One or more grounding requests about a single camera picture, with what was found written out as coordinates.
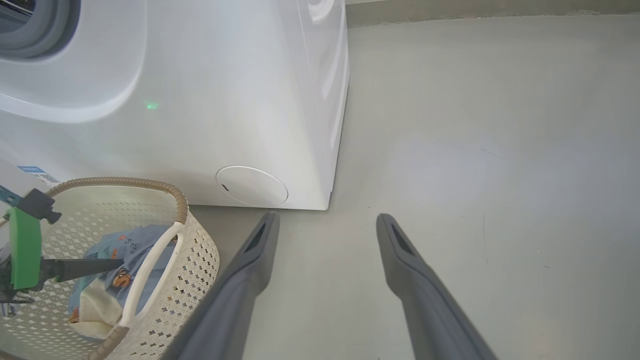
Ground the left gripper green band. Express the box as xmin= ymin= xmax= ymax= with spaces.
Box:
xmin=0 ymin=206 xmax=125 ymax=306

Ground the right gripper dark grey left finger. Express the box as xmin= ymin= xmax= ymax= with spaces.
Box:
xmin=161 ymin=211 xmax=281 ymax=360

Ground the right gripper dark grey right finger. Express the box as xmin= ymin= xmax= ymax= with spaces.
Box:
xmin=376 ymin=213 xmax=498 ymax=360

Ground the blue printed garment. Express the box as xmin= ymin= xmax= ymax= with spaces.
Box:
xmin=67 ymin=224 xmax=177 ymax=341

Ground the cream perforated laundry basket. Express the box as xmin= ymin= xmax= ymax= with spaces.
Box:
xmin=0 ymin=176 xmax=221 ymax=360

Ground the white front-load washing machine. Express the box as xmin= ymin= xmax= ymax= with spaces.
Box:
xmin=0 ymin=0 xmax=350 ymax=211

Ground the grey rubber door gasket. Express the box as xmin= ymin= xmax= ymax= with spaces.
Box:
xmin=0 ymin=0 xmax=82 ymax=61

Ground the blue energy label sticker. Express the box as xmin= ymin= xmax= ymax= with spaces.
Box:
xmin=16 ymin=165 xmax=62 ymax=187

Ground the round white filter cover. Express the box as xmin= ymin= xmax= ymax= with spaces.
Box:
xmin=216 ymin=165 xmax=289 ymax=207

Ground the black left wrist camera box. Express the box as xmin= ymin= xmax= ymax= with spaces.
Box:
xmin=16 ymin=188 xmax=63 ymax=225

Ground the teal left camera connector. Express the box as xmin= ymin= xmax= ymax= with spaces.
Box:
xmin=0 ymin=185 xmax=22 ymax=207

